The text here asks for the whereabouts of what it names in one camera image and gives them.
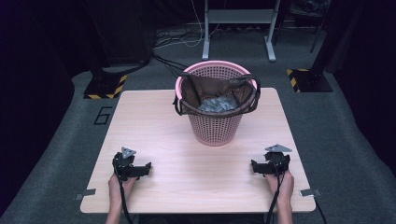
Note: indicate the white metal desk frame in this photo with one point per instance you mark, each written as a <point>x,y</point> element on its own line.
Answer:
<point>238,15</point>

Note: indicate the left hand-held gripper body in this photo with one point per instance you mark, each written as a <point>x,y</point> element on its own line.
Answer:
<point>124,166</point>

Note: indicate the black stand with striped base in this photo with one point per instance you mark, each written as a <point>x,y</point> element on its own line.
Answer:
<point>311,81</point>
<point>106,85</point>

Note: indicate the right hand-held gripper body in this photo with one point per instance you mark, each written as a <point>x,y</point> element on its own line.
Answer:
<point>277,161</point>

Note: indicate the dark curtain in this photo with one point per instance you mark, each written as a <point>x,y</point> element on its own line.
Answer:
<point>31,77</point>

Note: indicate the dark brown garbage bag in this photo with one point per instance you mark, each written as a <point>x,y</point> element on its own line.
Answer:
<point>193,90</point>

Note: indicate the pink plastic mesh basket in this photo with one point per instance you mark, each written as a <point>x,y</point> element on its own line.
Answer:
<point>214,132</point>

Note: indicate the person's left hand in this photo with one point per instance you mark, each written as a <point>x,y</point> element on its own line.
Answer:
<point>116,188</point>

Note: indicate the person's right hand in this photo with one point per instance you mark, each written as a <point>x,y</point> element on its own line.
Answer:
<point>285,186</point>

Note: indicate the grey tape strip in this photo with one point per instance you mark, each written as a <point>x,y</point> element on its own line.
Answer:
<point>309,192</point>
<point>85,193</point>

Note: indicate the crumpled grey paper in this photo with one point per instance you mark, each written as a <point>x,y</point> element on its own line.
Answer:
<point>218,104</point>

